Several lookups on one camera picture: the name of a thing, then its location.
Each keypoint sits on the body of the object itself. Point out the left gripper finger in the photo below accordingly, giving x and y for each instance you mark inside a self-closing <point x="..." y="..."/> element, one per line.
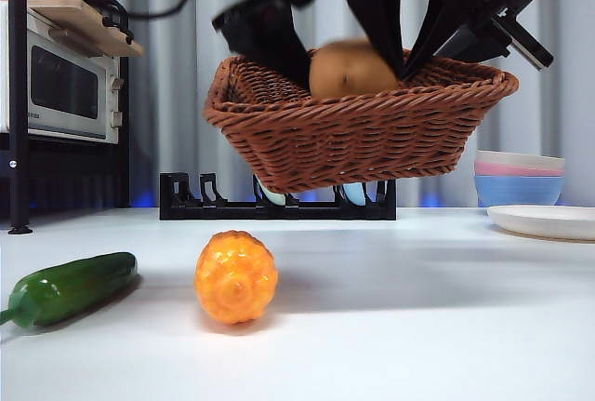
<point x="274" y="38"/>
<point x="379" y="5"/>

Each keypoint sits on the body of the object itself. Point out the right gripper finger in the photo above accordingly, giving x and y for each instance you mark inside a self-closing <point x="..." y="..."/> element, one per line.
<point x="437" y="29"/>
<point x="479" y="43"/>

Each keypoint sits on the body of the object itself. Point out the tan toy potato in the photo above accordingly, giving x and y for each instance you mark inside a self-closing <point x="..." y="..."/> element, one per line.
<point x="348" y="70"/>

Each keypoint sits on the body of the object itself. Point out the brown wicker basket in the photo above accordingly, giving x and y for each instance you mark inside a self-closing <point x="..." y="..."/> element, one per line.
<point x="353" y="140"/>

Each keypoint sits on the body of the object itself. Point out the orange toy corn cob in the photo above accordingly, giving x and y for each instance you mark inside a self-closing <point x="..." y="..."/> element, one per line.
<point x="234" y="280"/>

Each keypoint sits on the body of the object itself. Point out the green toy cucumber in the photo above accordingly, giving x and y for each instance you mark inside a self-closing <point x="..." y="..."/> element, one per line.
<point x="70" y="287"/>

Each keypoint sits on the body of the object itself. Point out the cream bowl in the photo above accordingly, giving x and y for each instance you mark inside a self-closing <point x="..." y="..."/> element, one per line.
<point x="516" y="159"/>

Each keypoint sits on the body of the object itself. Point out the grey curtain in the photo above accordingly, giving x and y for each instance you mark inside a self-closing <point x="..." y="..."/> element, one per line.
<point x="162" y="94"/>

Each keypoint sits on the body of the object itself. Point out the pink bowl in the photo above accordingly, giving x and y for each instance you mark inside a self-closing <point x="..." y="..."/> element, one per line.
<point x="502" y="170"/>

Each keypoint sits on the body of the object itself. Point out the blue bowl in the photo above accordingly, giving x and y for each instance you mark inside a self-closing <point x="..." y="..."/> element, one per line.
<point x="516" y="189"/>

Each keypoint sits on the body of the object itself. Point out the pale green plate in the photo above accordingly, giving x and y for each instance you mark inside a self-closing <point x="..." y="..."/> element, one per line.
<point x="274" y="197"/>

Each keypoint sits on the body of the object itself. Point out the pale blue plate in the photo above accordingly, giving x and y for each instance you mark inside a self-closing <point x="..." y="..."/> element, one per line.
<point x="355" y="194"/>

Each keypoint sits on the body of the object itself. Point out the wooden cutting board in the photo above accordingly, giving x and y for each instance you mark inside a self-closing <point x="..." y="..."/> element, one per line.
<point x="93" y="33"/>

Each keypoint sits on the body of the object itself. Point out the black dish rack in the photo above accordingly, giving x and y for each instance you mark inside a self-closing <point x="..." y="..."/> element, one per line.
<point x="172" y="196"/>

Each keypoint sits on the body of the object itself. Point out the white flat plate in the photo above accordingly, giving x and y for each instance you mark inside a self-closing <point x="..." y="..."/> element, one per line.
<point x="544" y="222"/>

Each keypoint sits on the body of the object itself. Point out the white toaster oven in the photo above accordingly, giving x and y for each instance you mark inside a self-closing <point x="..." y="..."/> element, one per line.
<point x="65" y="84"/>

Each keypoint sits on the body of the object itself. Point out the black metal shelf frame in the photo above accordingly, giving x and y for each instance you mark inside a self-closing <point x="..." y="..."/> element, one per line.
<point x="16" y="94"/>

